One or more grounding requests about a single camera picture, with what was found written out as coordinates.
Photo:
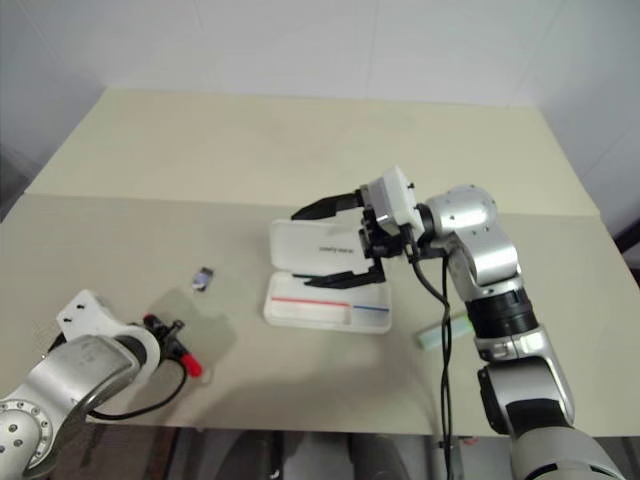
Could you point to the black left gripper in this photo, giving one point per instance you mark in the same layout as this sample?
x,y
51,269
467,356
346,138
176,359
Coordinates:
x,y
161,335

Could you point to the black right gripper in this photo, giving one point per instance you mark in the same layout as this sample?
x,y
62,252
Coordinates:
x,y
380,245

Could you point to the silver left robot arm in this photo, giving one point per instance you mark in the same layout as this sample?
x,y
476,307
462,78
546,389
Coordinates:
x,y
75,370

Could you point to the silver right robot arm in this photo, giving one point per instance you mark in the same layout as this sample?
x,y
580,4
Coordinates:
x,y
490,250

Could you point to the white plastic pencil case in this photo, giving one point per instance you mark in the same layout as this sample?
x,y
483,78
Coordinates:
x,y
300,245

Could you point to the small dark blue eraser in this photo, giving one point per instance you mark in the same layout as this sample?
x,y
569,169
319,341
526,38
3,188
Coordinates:
x,y
202,279

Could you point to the light green eraser block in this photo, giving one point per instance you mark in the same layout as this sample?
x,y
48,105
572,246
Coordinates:
x,y
430,337

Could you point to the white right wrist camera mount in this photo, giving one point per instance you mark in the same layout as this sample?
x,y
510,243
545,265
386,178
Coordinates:
x,y
400,195

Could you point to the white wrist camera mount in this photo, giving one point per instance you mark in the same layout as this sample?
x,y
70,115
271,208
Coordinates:
x,y
400,195
82,310

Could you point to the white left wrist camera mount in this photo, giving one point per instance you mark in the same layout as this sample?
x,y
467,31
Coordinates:
x,y
82,310

